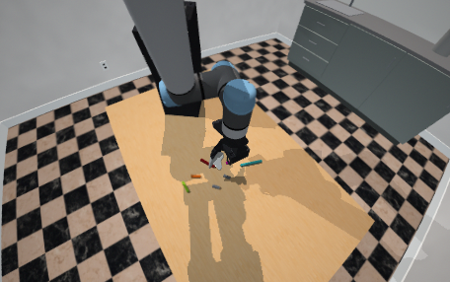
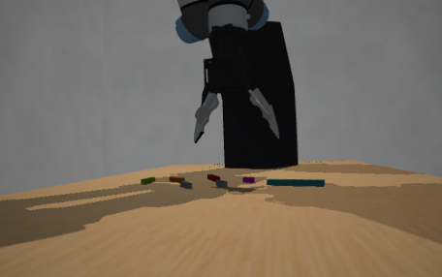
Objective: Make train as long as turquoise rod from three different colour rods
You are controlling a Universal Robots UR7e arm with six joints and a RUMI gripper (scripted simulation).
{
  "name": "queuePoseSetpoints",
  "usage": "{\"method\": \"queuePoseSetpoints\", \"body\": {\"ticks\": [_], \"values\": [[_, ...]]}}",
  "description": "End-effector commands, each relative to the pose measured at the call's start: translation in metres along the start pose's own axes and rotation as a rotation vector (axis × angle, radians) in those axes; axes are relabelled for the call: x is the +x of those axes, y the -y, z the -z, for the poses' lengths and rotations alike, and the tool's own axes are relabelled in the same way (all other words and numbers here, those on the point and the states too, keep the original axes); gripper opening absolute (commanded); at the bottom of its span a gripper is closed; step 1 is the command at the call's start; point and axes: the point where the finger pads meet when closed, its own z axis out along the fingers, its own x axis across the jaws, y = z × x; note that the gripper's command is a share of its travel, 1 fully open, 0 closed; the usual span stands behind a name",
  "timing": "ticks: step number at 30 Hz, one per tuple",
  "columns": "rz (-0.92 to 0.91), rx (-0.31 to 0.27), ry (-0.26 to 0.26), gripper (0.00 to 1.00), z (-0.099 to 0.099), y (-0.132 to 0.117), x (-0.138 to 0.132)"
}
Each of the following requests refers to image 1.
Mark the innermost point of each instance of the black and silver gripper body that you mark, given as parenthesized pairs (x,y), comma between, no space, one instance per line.
(232,151)

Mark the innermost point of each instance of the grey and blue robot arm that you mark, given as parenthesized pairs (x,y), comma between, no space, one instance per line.
(162,25)

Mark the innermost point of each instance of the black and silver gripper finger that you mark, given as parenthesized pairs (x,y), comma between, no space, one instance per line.
(216,157)

